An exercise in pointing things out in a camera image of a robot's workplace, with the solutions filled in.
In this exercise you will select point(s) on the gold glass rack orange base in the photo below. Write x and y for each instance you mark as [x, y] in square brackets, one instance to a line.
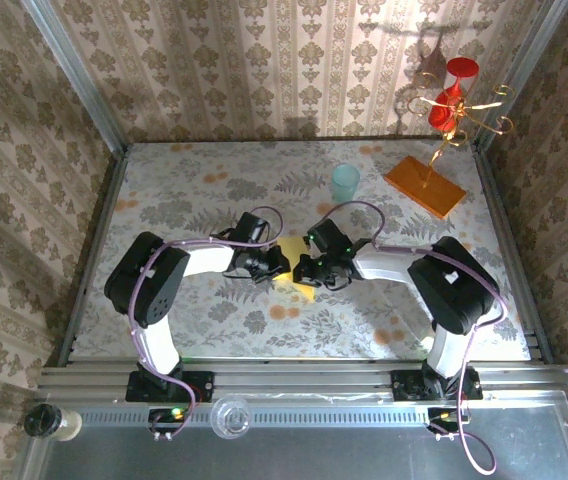
[429, 190]

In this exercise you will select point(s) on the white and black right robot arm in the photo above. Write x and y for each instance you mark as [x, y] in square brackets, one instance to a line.
[454, 290]

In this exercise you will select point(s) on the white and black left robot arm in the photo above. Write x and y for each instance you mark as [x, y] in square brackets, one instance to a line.
[149, 280]

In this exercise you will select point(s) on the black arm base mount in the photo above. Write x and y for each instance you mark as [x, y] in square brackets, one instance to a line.
[406, 387]
[199, 387]

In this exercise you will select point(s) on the aluminium side rail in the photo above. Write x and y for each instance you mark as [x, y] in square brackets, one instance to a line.
[514, 260]
[91, 260]

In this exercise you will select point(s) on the yellow cloth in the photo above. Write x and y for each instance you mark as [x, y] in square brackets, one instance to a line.
[289, 250]

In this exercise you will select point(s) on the teal plastic cup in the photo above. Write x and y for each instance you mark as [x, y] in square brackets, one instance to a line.
[345, 182]

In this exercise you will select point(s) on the aluminium frame post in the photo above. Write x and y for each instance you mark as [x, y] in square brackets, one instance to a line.
[519, 75]
[79, 80]

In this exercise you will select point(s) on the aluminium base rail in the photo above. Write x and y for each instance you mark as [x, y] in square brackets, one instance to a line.
[304, 382]

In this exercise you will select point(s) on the black capped bottle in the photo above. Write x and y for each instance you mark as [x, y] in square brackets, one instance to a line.
[41, 421]

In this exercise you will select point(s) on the black connector board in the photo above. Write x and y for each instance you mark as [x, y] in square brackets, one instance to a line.
[166, 417]

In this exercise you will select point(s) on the clear glass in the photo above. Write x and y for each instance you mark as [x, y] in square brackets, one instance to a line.
[231, 417]

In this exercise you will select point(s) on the floral tablecloth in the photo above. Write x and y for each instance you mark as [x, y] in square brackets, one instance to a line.
[264, 340]

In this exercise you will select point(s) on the grey metal tray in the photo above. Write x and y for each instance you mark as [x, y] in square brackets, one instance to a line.
[314, 455]

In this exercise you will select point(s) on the red wine glass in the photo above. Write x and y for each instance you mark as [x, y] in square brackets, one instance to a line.
[441, 117]

